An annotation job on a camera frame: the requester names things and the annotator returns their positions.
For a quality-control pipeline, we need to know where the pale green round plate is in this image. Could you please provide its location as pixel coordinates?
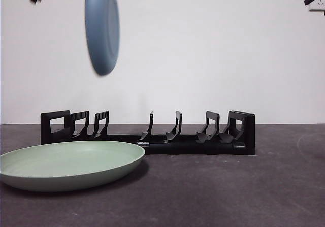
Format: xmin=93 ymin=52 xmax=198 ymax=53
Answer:
xmin=0 ymin=140 xmax=146 ymax=192

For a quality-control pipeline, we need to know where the black plastic plate rack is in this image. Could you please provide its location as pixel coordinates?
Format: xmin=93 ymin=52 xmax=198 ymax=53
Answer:
xmin=40 ymin=110 xmax=255 ymax=156

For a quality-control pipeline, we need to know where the white wall socket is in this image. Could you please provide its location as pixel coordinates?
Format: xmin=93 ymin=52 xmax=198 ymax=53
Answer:
xmin=309 ymin=0 xmax=325 ymax=12

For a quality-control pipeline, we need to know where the blue round plate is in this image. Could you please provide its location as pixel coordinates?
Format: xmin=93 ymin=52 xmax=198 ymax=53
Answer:
xmin=84 ymin=0 xmax=120 ymax=76

